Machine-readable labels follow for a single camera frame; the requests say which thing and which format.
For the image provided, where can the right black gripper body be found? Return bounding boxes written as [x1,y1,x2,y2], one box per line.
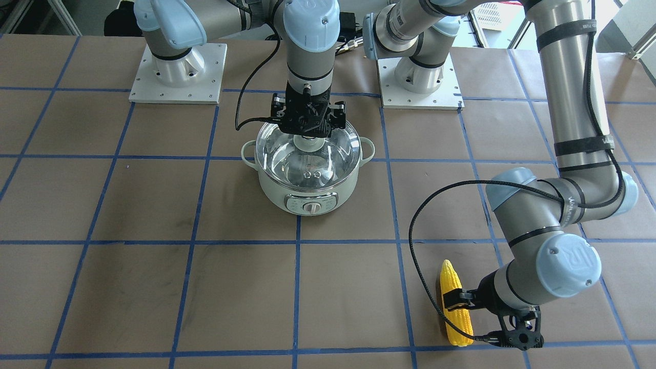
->
[270,85,346,138]

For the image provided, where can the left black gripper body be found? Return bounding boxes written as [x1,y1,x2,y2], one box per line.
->
[474,272,544,351]

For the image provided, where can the yellow corn cob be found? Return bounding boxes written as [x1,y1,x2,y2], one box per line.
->
[440,259,475,347]

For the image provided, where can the glass pot lid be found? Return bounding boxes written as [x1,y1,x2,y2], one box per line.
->
[255,123,362,192]

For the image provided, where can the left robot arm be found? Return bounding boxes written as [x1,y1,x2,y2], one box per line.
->
[408,1,638,351]

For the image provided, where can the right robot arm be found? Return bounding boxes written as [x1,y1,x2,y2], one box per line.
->
[129,1,346,138]

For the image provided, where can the pale green electric pot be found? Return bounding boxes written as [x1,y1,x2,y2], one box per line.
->
[241,123,375,216]

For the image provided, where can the black power adapter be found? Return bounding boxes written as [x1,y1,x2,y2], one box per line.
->
[339,12,357,34]

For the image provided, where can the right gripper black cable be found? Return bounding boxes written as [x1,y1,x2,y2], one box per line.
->
[235,36,288,131]

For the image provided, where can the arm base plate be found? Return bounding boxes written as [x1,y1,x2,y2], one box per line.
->
[129,44,228,105]
[377,55,464,110]

